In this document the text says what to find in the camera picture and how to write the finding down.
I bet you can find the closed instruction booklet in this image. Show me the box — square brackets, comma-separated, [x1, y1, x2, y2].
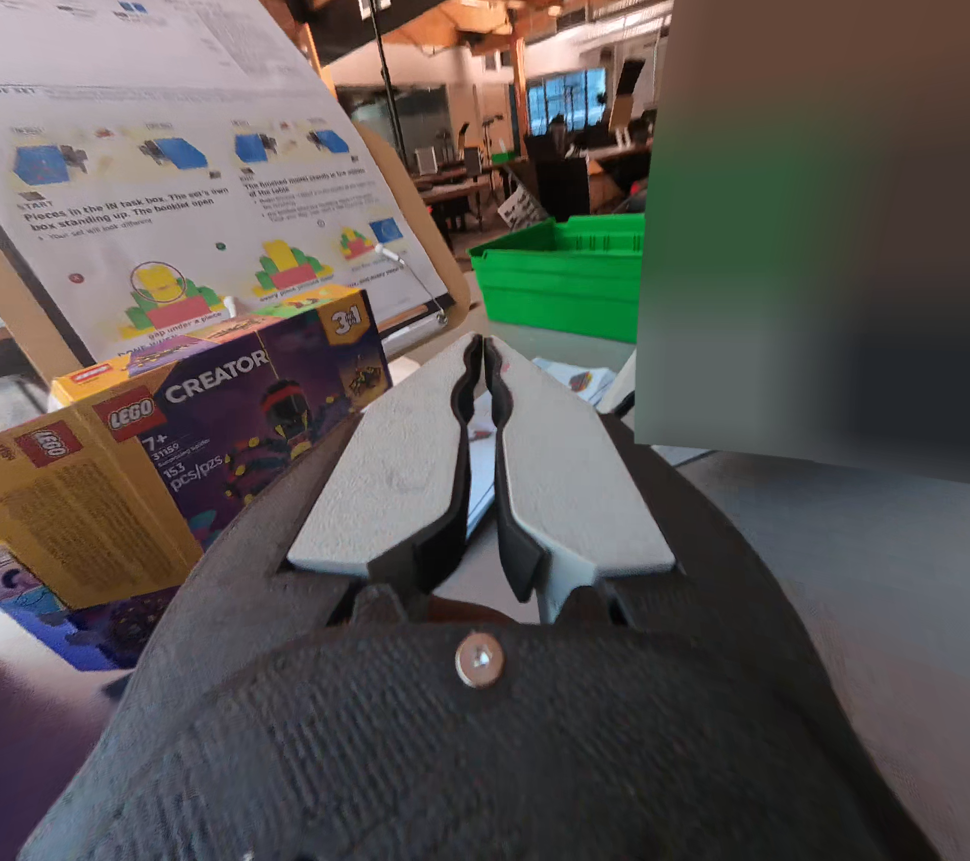
[530, 355, 618, 413]

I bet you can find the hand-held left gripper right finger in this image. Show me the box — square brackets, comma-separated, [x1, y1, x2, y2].
[485, 337, 676, 623]

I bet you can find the printed instruction sheet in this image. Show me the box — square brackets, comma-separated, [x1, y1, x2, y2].
[0, 0, 456, 365]

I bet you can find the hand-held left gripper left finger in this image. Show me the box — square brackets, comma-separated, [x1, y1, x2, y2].
[288, 334, 484, 593]

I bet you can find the green plastic bin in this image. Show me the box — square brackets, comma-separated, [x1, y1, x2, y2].
[468, 213, 647, 345]

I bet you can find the lego set box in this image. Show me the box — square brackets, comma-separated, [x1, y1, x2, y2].
[0, 285, 395, 673]

